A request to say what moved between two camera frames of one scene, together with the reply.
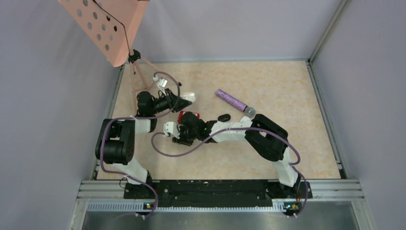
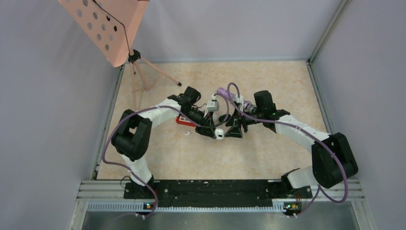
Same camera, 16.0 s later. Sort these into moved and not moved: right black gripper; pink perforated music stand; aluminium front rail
Moved: right black gripper
Not moved: aluminium front rail; pink perforated music stand
